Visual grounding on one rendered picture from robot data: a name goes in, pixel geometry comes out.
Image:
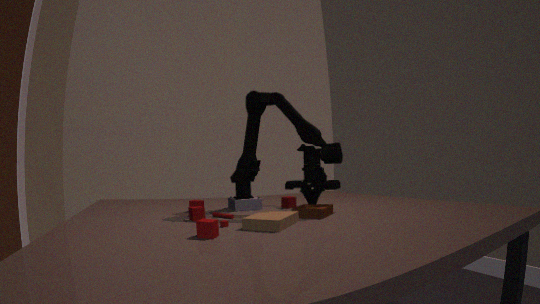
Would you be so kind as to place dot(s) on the red square block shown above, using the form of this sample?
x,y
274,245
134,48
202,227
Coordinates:
x,y
195,203
288,202
207,228
196,213

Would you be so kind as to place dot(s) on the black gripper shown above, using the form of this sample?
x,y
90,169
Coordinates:
x,y
312,174

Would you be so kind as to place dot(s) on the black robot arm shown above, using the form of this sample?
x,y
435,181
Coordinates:
x,y
248,165

